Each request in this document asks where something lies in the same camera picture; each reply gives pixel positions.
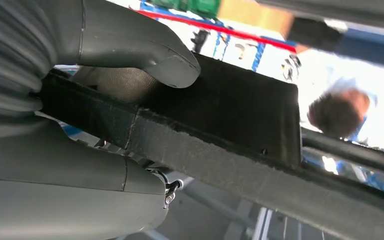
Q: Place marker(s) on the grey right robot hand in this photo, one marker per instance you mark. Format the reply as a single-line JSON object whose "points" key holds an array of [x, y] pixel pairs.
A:
{"points": [[62, 205]]}

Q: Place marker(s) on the green plastic bin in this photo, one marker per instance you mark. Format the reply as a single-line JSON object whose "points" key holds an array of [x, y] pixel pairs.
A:
{"points": [[168, 4], [205, 6]]}

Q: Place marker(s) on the red barrier belt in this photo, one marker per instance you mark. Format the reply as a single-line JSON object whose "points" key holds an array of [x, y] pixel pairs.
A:
{"points": [[228, 31]]}

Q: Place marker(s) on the black white humanoid robot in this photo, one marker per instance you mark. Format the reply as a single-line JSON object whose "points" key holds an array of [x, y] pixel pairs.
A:
{"points": [[291, 68]]}

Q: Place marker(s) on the cardboard box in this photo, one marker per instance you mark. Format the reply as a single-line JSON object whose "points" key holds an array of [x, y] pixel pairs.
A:
{"points": [[251, 15]]}

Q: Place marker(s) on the black box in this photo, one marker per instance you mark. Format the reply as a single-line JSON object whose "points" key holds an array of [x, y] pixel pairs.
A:
{"points": [[310, 34]]}

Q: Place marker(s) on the blue box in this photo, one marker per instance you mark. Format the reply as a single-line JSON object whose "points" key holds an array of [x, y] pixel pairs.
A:
{"points": [[370, 49]]}

